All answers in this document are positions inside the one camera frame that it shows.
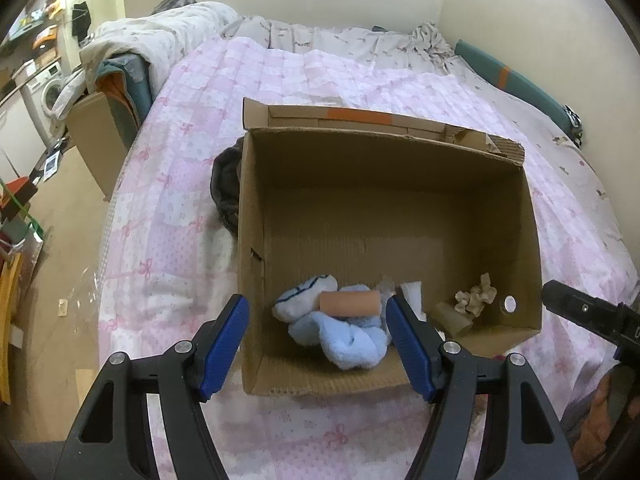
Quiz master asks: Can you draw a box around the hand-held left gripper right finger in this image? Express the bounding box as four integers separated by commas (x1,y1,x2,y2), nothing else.
385,294,581,480

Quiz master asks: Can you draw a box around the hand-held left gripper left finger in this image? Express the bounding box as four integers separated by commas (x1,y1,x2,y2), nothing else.
52,294,251,480

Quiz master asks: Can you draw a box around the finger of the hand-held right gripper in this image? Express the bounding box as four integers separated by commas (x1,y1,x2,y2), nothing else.
541,280,640,359

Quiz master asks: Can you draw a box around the light blue fluffy sock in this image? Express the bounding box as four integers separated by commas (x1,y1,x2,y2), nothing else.
287,310,393,372

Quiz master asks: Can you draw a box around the white sock with blue stripe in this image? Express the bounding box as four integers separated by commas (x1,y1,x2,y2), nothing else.
272,274,341,323

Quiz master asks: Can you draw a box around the brown cardboard box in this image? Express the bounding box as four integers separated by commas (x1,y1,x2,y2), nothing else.
236,97,543,396

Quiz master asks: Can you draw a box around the person's right hand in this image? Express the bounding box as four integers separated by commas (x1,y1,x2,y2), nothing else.
587,372,626,466

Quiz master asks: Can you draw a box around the pink bow print blanket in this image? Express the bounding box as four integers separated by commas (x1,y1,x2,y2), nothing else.
95,35,640,480

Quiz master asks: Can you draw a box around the dark grey cloth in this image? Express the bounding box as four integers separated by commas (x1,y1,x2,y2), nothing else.
210,142,243,238

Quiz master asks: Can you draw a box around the black white patterned cloth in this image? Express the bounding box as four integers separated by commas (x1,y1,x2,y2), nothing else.
565,105,585,147

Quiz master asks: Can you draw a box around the tall cardboard box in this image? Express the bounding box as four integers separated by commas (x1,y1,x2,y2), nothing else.
65,90,136,201

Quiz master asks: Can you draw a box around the teal mat with orange band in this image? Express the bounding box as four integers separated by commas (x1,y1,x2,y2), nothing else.
454,39,576,128

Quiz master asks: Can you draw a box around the teal cloth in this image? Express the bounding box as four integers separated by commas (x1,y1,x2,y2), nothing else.
96,52,153,128

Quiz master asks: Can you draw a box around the white washing machine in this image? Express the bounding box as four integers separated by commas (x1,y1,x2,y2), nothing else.
22,62,68,143

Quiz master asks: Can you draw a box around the white floral duvet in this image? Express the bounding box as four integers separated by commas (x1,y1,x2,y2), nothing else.
52,1,241,121

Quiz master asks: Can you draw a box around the black hanging garment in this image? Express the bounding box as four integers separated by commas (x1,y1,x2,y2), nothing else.
71,2,93,38

